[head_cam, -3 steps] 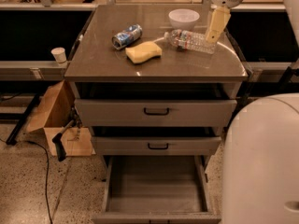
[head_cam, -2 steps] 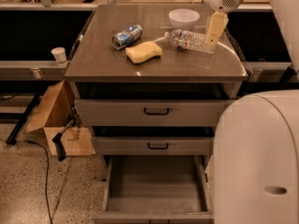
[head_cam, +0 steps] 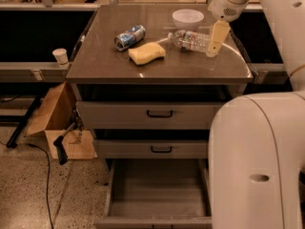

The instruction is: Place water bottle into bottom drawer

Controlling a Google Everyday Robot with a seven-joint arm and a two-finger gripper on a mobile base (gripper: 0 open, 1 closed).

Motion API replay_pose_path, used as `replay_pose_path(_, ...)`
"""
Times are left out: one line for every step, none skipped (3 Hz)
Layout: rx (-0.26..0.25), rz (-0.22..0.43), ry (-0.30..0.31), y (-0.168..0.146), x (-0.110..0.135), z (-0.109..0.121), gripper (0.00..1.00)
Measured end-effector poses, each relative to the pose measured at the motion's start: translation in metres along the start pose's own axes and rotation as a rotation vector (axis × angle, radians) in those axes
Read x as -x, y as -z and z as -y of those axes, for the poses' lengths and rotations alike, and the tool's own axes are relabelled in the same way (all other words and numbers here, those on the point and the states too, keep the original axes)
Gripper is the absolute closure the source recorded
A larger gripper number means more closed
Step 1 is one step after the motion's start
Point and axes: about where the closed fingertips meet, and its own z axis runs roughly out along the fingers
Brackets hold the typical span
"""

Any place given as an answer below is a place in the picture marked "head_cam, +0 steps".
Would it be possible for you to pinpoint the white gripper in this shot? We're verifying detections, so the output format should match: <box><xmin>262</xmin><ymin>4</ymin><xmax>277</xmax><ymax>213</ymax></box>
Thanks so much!
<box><xmin>206</xmin><ymin>0</ymin><xmax>249</xmax><ymax>57</ymax></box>

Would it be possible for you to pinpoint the clear plastic water bottle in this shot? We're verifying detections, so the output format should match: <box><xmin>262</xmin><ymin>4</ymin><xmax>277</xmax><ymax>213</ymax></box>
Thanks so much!
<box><xmin>168</xmin><ymin>30</ymin><xmax>210</xmax><ymax>52</ymax></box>

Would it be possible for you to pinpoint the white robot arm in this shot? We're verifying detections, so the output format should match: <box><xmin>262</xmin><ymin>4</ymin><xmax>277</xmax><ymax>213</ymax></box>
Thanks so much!
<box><xmin>209</xmin><ymin>0</ymin><xmax>305</xmax><ymax>229</ymax></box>

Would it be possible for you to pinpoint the grey drawer cabinet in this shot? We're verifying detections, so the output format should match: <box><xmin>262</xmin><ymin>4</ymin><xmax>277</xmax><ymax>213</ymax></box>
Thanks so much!
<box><xmin>65</xmin><ymin>3</ymin><xmax>254</xmax><ymax>229</ymax></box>

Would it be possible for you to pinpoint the grey top drawer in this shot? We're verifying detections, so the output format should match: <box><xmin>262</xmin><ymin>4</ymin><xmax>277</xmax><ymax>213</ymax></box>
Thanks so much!
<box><xmin>76</xmin><ymin>101</ymin><xmax>222</xmax><ymax>130</ymax></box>

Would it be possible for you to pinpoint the grey middle drawer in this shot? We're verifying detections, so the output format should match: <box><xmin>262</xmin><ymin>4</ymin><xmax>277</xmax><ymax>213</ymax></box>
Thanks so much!
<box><xmin>93</xmin><ymin>139</ymin><xmax>208</xmax><ymax>158</ymax></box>

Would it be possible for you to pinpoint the grey open bottom drawer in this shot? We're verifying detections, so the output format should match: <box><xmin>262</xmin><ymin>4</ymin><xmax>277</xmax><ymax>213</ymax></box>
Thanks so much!
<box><xmin>94</xmin><ymin>159</ymin><xmax>213</xmax><ymax>229</ymax></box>

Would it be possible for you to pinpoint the white bowl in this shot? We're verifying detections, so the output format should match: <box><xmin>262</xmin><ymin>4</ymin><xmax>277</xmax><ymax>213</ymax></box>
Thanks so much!
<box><xmin>172</xmin><ymin>9</ymin><xmax>204</xmax><ymax>31</ymax></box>

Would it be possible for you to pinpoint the yellow sponge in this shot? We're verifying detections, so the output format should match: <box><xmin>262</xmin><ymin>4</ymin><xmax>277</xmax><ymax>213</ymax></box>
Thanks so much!
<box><xmin>128</xmin><ymin>42</ymin><xmax>166</xmax><ymax>65</ymax></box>

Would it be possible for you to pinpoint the crushed blue soda can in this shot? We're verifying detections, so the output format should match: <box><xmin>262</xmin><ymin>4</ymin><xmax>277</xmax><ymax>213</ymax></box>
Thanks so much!
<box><xmin>114</xmin><ymin>25</ymin><xmax>146</xmax><ymax>52</ymax></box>

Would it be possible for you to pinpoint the white paper cup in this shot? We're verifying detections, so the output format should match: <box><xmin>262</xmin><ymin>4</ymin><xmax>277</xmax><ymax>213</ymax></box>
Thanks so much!
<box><xmin>52</xmin><ymin>48</ymin><xmax>69</xmax><ymax>68</ymax></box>

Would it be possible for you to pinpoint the cardboard box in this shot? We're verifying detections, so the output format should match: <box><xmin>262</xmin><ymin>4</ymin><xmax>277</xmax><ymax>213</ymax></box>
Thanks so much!
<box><xmin>27</xmin><ymin>82</ymin><xmax>96</xmax><ymax>159</ymax></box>

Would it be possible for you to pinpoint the black handled tool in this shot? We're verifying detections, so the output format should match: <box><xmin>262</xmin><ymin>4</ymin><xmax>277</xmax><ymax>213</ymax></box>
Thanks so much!
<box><xmin>53</xmin><ymin>122</ymin><xmax>76</xmax><ymax>165</ymax></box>

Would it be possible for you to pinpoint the grey workbench rail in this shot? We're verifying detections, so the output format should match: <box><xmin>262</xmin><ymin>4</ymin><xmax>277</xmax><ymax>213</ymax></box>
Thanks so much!
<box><xmin>0</xmin><ymin>62</ymin><xmax>70</xmax><ymax>83</ymax></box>

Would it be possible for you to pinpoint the black floor cable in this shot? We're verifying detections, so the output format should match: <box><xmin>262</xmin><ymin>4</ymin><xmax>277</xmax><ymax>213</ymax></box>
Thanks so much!
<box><xmin>0</xmin><ymin>140</ymin><xmax>55</xmax><ymax>229</ymax></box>

